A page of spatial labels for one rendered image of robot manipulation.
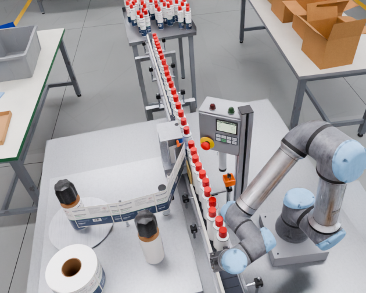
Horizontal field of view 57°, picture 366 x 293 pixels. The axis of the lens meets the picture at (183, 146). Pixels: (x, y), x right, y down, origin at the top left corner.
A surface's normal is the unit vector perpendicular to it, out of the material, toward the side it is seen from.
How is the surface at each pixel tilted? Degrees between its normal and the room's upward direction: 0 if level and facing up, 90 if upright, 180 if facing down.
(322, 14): 67
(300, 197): 10
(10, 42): 85
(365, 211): 0
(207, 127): 90
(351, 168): 80
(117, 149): 0
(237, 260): 30
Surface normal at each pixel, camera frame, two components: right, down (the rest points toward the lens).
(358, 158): 0.44, 0.48
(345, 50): 0.21, 0.67
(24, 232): -0.07, -0.72
